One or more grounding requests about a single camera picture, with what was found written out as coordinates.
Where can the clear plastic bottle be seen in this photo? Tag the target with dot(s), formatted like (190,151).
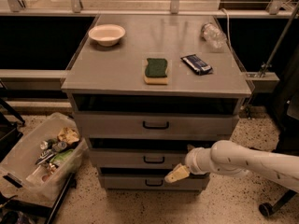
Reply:
(213,35)

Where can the metal can in bin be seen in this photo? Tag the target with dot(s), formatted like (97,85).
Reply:
(60,146)

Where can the dark blue snack packet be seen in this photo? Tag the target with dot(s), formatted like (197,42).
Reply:
(198,66)

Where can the green packet in bin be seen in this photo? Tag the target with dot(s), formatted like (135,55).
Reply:
(60,158)

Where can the white bowl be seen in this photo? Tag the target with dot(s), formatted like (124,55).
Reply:
(107,35)

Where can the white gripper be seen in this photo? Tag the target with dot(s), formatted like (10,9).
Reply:
(192,161)

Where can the clear plastic storage bin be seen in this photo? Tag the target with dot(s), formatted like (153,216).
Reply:
(28,163)

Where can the grey top drawer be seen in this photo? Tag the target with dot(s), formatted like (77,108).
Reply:
(148,126)

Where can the crumpled yellow wrapper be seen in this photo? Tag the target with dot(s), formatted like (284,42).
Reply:
(68,135)

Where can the grey drawer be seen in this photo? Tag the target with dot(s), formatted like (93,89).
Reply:
(128,181)
(148,126)
(136,159)

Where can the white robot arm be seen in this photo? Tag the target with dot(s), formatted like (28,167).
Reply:
(228,158)

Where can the green yellow sponge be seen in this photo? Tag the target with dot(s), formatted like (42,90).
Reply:
(156,71)

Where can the grey drawer cabinet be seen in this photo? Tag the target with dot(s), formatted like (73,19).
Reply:
(111,80)

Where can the grey bottom drawer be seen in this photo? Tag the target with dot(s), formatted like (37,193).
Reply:
(128,181)

